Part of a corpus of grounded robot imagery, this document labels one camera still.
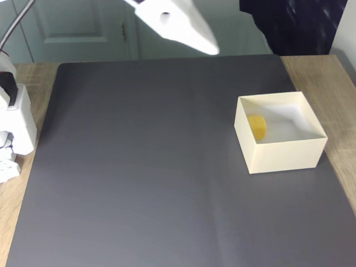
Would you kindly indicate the white open cardboard box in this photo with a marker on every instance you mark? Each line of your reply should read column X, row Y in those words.
column 283, row 155

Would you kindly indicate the grey-green panelled door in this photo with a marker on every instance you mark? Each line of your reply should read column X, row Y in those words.
column 83, row 50

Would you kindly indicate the black cloth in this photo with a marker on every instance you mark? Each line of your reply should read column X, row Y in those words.
column 292, row 25

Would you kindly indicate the yellow cube block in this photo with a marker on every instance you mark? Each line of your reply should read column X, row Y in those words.
column 258, row 128

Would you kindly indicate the metal door latch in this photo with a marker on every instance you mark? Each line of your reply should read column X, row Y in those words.
column 123, row 30

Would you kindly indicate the dark grey table mat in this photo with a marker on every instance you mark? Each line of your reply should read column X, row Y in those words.
column 139, row 167

